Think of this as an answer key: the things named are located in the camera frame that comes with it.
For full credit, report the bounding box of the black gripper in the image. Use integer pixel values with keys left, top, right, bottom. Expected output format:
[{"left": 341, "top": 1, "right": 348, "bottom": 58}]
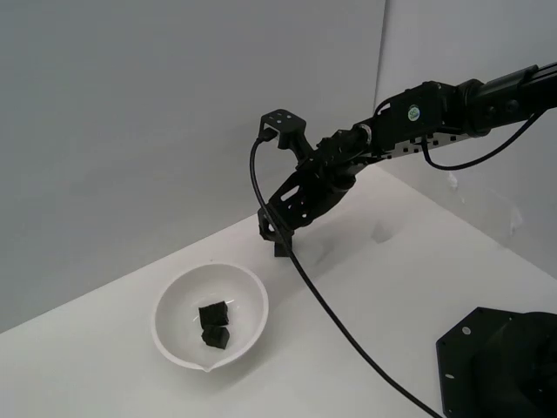
[{"left": 258, "top": 124, "right": 375, "bottom": 253}]

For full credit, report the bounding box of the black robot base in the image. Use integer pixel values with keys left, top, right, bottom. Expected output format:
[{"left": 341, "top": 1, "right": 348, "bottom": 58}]
[{"left": 436, "top": 307, "right": 557, "bottom": 418}]

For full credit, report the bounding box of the white bowl with spout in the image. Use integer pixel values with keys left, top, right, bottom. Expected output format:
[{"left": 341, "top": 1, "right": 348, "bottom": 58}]
[{"left": 151, "top": 262, "right": 270, "bottom": 374}]

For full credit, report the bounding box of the thick black camera cable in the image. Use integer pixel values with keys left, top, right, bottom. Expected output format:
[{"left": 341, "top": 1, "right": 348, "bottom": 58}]
[{"left": 249, "top": 129, "right": 447, "bottom": 418}]

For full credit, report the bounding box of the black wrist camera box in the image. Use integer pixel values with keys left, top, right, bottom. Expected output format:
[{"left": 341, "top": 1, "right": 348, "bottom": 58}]
[{"left": 259, "top": 108, "right": 308, "bottom": 152}]

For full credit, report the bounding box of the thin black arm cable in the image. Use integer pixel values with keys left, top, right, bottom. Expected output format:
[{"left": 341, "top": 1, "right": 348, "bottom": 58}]
[{"left": 421, "top": 111, "right": 539, "bottom": 171}]

